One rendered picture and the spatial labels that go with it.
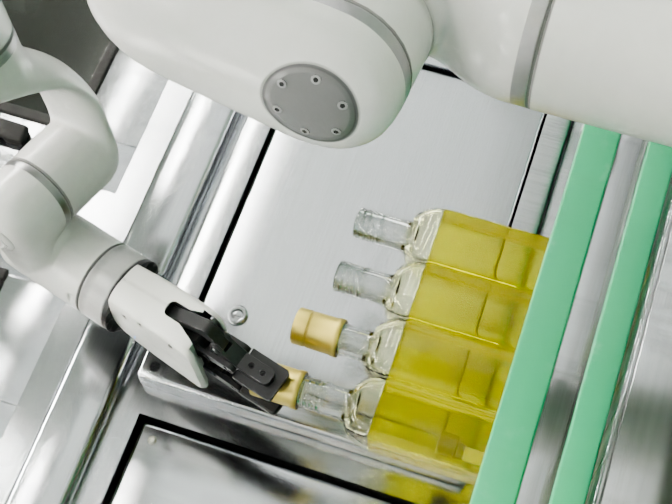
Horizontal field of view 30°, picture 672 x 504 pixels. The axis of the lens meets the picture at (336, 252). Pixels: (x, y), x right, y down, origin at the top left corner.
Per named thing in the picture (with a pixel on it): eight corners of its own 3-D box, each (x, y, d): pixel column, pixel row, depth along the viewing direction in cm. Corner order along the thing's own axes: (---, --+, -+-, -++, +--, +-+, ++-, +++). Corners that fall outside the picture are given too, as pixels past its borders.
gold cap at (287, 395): (310, 379, 113) (264, 364, 114) (307, 366, 110) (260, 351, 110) (296, 415, 111) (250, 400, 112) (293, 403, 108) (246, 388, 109)
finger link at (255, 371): (208, 363, 110) (270, 403, 108) (203, 351, 107) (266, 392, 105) (229, 334, 111) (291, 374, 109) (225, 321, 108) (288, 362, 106)
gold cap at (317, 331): (349, 312, 113) (303, 298, 114) (337, 336, 110) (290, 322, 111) (345, 341, 115) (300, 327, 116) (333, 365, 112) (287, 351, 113)
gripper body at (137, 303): (106, 340, 119) (201, 403, 116) (81, 300, 109) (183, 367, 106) (155, 279, 121) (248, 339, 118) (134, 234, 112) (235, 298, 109)
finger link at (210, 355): (172, 336, 111) (217, 374, 113) (187, 335, 107) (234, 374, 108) (191, 311, 112) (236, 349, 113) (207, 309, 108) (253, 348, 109)
